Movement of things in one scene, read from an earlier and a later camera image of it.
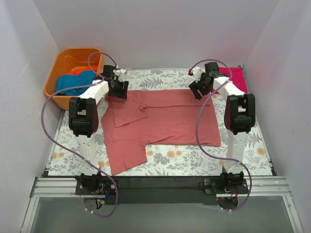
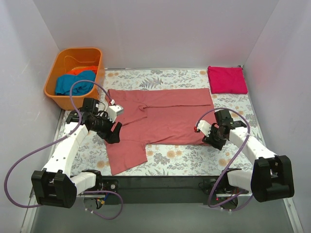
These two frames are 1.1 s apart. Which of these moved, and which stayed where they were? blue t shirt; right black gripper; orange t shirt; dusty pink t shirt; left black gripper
Moved: left black gripper; right black gripper
Stayed: dusty pink t shirt; orange t shirt; blue t shirt
